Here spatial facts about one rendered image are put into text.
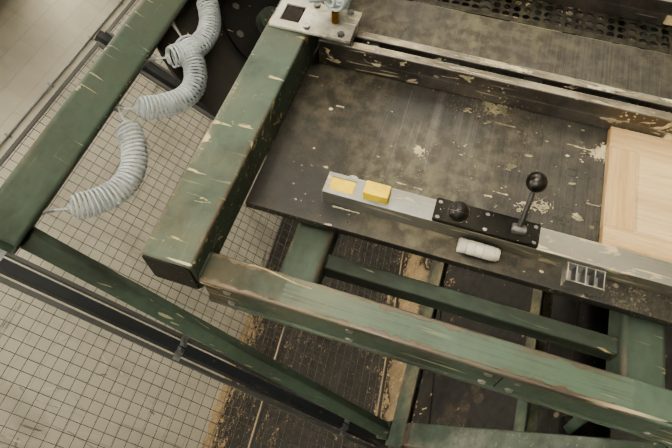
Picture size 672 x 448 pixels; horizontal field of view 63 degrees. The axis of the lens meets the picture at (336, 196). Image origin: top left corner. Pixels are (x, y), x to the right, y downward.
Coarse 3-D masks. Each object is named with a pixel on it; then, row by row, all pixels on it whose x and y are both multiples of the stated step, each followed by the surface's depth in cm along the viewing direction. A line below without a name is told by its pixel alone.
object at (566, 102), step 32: (288, 0) 128; (320, 32) 122; (352, 32) 122; (352, 64) 129; (384, 64) 126; (416, 64) 123; (448, 64) 122; (480, 64) 122; (512, 64) 122; (480, 96) 125; (512, 96) 122; (544, 96) 119; (576, 96) 117; (608, 96) 119; (640, 96) 117; (608, 128) 121; (640, 128) 118
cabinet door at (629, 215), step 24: (624, 144) 117; (648, 144) 117; (624, 168) 114; (648, 168) 114; (624, 192) 111; (648, 192) 111; (624, 216) 108; (648, 216) 108; (600, 240) 106; (624, 240) 105; (648, 240) 105
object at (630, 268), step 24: (336, 192) 108; (360, 192) 108; (408, 192) 108; (384, 216) 109; (408, 216) 106; (480, 240) 106; (504, 240) 103; (552, 240) 103; (576, 240) 103; (600, 264) 100; (624, 264) 100; (648, 264) 100; (648, 288) 101
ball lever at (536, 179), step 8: (528, 176) 97; (536, 176) 96; (544, 176) 96; (528, 184) 97; (536, 184) 96; (544, 184) 96; (536, 192) 97; (528, 200) 99; (528, 208) 100; (512, 224) 103; (520, 224) 102; (512, 232) 102; (520, 232) 102
